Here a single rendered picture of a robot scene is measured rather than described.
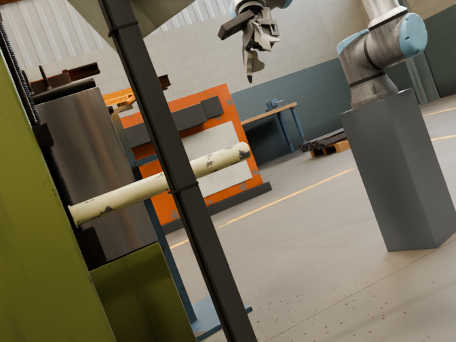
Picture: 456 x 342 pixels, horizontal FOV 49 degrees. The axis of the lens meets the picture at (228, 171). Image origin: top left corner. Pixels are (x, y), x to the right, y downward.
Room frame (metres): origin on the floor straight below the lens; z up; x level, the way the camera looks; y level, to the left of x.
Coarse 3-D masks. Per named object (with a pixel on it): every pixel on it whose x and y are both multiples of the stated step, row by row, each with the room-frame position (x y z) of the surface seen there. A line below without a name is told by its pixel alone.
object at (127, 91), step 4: (160, 76) 2.00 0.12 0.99; (164, 76) 2.01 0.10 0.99; (160, 80) 2.00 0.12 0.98; (164, 80) 2.01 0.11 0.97; (168, 80) 2.02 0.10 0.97; (164, 84) 2.00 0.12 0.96; (168, 84) 2.00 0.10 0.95; (128, 88) 1.93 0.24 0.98; (112, 92) 1.90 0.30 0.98; (116, 92) 1.90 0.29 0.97; (120, 92) 1.91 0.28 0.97; (124, 92) 1.92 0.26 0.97; (128, 92) 1.93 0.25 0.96; (132, 92) 1.93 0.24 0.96; (104, 96) 1.88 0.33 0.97; (108, 96) 1.89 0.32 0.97; (112, 96) 1.90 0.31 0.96; (116, 96) 1.90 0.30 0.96; (120, 96) 1.92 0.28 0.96; (104, 100) 1.88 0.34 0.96; (108, 100) 1.91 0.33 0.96
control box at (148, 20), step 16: (80, 0) 1.06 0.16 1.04; (96, 0) 1.04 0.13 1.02; (144, 0) 0.99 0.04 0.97; (160, 0) 0.97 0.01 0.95; (176, 0) 0.96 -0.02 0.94; (192, 0) 0.94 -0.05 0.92; (96, 16) 1.08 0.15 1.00; (144, 16) 1.02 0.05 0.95; (160, 16) 1.00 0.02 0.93; (144, 32) 1.05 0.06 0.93
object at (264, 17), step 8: (240, 8) 1.42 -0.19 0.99; (248, 8) 1.42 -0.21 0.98; (256, 8) 1.42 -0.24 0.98; (264, 8) 1.44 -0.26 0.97; (256, 16) 1.42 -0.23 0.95; (264, 16) 1.42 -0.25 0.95; (248, 24) 1.38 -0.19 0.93; (264, 24) 1.39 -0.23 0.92; (272, 24) 1.40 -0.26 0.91; (248, 32) 1.38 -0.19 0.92; (264, 32) 1.39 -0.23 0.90; (272, 32) 1.38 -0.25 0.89; (248, 40) 1.39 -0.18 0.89; (256, 48) 1.42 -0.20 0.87
